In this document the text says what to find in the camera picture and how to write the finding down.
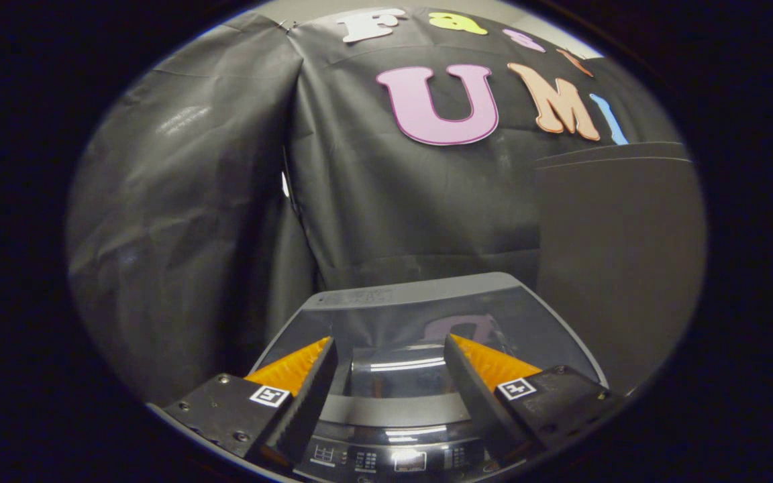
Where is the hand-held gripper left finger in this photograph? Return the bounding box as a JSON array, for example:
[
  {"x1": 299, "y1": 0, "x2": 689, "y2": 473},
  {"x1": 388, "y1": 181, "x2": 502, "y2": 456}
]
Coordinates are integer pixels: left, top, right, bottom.
[{"x1": 148, "y1": 337, "x2": 339, "y2": 476}]

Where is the black backdrop cloth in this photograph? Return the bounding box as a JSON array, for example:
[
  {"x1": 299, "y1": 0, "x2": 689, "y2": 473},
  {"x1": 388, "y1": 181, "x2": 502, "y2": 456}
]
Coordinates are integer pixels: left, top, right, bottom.
[{"x1": 64, "y1": 5, "x2": 696, "y2": 407}]

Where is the beige cabinet with dark top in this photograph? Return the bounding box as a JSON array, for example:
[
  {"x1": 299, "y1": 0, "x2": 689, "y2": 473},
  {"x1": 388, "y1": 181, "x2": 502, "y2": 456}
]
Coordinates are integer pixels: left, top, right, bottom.
[{"x1": 533, "y1": 142, "x2": 707, "y2": 398}]

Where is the grey washing machine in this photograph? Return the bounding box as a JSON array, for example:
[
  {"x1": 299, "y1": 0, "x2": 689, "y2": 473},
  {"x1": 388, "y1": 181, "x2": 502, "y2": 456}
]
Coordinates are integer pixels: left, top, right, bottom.
[{"x1": 246, "y1": 272, "x2": 610, "y2": 483}]

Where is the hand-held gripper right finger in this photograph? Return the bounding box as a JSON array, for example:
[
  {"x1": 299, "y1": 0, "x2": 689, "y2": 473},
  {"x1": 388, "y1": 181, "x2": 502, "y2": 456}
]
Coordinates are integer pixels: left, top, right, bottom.
[{"x1": 444, "y1": 333, "x2": 629, "y2": 469}]

